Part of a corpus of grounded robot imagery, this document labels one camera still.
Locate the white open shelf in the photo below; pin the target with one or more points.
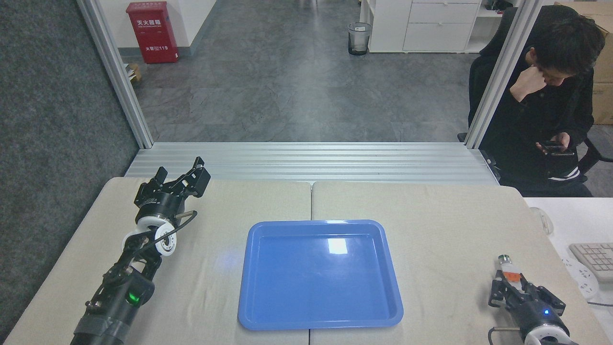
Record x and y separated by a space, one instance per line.
489 26

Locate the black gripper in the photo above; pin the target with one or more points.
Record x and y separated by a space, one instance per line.
159 201
536 316

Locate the white power strip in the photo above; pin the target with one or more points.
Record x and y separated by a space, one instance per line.
582 280

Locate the blue plastic tray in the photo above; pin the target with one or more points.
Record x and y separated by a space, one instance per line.
320 275

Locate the white drawer cabinet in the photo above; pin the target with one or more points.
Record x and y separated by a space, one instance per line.
431 28

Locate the small cardboard box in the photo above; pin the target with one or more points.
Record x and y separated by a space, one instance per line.
133 72

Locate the white switch part orange green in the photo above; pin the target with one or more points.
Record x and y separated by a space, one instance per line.
510 274

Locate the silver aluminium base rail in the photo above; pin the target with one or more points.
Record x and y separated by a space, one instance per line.
297 160

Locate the red fire extinguisher box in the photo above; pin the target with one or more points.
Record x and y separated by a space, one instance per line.
152 32

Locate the person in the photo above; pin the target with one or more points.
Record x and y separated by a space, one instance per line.
541 120

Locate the person's right hand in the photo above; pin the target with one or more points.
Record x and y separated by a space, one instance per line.
527 84

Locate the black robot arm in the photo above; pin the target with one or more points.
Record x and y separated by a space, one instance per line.
550 338
119 302

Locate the dark mesh waste bin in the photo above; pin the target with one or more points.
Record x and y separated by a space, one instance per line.
359 39

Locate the black phone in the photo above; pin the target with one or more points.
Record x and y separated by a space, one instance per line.
555 148

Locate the person's left hand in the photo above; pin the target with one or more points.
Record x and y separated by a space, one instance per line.
561 140

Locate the silver aluminium post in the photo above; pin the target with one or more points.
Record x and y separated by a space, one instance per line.
503 72
117 76

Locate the white keyboard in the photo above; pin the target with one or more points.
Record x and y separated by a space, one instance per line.
596 258

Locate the black office chair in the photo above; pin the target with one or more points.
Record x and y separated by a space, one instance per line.
498 33

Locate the white computer mouse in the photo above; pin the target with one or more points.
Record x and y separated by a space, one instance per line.
543 220

